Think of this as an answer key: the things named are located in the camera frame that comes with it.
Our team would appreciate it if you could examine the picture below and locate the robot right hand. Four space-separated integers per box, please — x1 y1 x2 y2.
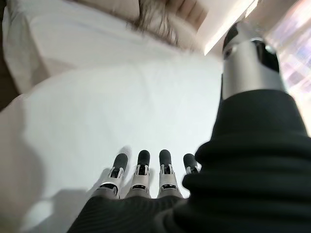
65 24 311 233

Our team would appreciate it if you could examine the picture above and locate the white duvet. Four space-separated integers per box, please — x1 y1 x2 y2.
0 60 225 233

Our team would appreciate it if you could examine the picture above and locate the white bed sheet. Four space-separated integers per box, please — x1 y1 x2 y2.
1 4 219 95

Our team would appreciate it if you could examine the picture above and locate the patterned fringed cushion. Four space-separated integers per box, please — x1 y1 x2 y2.
126 0 188 49

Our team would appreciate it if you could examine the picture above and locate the large beige pillow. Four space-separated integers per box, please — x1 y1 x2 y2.
104 0 141 22

